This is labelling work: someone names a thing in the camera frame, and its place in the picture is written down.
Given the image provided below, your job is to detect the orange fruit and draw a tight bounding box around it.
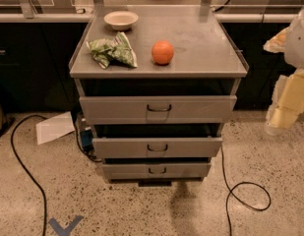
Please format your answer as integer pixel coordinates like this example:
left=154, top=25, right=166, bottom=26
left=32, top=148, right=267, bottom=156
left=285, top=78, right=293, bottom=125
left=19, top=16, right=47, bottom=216
left=152, top=40, right=174, bottom=65

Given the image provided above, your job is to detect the white bowl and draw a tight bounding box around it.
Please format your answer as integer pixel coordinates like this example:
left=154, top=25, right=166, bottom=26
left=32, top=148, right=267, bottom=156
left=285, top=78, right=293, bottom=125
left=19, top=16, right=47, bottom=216
left=104, top=11, right=139, bottom=31

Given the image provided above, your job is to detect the black cable left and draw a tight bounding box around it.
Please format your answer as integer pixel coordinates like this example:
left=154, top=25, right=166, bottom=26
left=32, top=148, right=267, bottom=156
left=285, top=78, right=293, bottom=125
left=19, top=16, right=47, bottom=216
left=10, top=114, right=48, bottom=236

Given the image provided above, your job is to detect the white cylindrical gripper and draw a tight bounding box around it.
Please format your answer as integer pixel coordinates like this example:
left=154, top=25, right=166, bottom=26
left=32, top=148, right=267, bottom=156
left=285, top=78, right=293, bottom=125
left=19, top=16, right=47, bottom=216
left=263, top=29, right=304, bottom=136

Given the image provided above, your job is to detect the green chip bag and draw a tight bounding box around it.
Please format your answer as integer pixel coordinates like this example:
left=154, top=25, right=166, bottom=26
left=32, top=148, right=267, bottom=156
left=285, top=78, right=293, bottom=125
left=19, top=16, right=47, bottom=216
left=87, top=31, right=138, bottom=69

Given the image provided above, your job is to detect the black cable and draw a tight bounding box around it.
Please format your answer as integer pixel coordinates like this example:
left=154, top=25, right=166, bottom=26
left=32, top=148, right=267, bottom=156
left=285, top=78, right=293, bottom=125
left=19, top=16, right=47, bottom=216
left=10, top=114, right=48, bottom=236
left=219, top=145, right=273, bottom=236

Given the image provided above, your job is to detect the grey top drawer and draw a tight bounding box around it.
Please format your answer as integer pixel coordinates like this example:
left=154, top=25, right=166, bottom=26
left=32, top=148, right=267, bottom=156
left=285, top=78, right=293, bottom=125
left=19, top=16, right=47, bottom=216
left=80, top=95, right=236, bottom=124

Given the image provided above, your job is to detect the blue power box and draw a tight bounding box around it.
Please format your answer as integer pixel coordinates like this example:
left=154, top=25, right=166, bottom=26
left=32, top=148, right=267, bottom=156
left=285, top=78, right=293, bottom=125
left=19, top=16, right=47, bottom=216
left=80, top=130, right=92, bottom=151

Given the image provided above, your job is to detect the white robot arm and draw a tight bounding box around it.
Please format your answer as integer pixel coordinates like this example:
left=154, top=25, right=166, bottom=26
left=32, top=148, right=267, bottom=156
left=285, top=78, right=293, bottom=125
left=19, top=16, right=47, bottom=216
left=264, top=7, right=304, bottom=136

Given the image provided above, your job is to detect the grey bottom drawer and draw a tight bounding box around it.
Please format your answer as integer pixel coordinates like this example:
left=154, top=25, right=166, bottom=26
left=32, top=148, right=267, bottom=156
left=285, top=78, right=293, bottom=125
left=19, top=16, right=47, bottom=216
left=102, top=162, right=211, bottom=180

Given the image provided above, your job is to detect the black cable right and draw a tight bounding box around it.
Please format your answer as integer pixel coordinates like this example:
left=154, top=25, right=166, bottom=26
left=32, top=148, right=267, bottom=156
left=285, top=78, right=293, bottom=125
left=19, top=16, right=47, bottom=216
left=219, top=145, right=273, bottom=236

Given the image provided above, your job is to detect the blue tape mark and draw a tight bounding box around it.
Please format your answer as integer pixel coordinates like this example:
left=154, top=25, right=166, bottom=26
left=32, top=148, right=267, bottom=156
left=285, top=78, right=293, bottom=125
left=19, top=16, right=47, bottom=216
left=48, top=214, right=85, bottom=236

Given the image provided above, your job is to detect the grey drawer cabinet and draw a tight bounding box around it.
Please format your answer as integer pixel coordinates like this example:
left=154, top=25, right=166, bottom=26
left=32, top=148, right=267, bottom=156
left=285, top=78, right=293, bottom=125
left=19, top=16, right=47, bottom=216
left=70, top=5, right=247, bottom=182

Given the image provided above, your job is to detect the grey drawer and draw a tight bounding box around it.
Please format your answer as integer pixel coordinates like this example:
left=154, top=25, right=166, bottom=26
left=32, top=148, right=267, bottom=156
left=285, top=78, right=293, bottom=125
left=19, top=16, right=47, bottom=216
left=80, top=95, right=236, bottom=124
left=102, top=162, right=211, bottom=180
left=92, top=137, right=222, bottom=158

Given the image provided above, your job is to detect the white paper sheet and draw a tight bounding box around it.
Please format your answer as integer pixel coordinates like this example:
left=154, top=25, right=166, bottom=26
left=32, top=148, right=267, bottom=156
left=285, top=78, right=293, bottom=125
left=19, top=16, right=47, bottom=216
left=36, top=112, right=75, bottom=145

